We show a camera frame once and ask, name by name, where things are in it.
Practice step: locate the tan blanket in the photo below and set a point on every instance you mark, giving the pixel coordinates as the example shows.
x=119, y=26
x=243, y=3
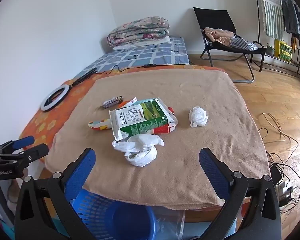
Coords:
x=165, y=175

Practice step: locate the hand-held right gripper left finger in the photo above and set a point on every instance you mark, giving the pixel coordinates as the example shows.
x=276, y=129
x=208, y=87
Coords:
x=82, y=170

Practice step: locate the black folding chair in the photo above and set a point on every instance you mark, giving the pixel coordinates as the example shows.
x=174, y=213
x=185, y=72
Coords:
x=215, y=17

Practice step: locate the dark hanging jacket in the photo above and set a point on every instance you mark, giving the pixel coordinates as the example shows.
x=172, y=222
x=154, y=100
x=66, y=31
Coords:
x=291, y=17

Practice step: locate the white plastic wrapper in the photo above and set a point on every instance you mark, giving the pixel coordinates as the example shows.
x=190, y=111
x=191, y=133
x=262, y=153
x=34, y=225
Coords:
x=140, y=142

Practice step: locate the pink clothes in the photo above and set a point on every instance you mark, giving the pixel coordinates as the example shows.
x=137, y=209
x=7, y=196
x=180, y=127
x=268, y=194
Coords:
x=218, y=35

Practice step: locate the green white milk carton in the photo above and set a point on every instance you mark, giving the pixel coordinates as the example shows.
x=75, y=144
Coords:
x=137, y=120

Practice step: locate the dark snack wrapper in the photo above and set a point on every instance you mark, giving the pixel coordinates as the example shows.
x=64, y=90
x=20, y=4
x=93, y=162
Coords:
x=111, y=102

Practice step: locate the green striped hanging cloth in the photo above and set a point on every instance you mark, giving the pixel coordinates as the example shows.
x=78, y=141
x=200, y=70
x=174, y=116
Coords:
x=271, y=12

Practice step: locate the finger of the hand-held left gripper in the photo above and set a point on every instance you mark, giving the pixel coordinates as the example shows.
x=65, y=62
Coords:
x=37, y=151
x=23, y=142

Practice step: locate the white paper wristband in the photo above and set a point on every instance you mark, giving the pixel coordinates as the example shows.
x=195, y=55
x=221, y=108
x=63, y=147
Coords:
x=133, y=100

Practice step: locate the colourful long wrapper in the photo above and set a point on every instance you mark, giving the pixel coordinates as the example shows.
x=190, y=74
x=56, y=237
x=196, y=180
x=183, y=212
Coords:
x=100, y=124

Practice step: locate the blue checked mattress sheet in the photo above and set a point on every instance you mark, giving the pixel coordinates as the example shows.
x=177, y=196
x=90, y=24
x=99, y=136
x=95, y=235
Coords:
x=145, y=55

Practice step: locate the clear plastic bag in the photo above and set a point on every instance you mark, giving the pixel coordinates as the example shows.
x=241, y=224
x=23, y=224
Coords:
x=170, y=222

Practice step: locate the black clothes rack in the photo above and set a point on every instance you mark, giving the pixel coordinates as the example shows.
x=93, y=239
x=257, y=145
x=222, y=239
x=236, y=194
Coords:
x=258, y=30

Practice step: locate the red carton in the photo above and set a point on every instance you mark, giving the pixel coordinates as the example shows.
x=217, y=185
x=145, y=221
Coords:
x=162, y=129

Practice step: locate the black power adapter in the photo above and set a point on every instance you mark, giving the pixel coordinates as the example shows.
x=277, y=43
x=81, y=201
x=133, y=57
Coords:
x=275, y=173

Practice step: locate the folded floral quilt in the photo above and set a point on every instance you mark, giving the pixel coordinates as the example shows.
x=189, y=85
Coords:
x=140, y=31

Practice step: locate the blue plastic basket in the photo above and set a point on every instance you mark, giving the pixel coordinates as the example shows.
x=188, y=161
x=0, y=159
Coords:
x=125, y=220

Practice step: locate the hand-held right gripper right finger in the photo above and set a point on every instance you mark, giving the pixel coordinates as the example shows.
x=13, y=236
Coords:
x=212, y=172

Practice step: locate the white power strip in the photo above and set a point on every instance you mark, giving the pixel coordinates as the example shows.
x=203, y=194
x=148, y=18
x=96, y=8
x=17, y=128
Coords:
x=285, y=188

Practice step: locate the orange tape roll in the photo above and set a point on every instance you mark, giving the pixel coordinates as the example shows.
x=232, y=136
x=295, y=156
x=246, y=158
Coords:
x=126, y=103

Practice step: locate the yellow bag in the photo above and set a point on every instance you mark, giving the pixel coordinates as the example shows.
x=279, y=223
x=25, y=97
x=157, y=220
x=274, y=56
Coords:
x=283, y=51

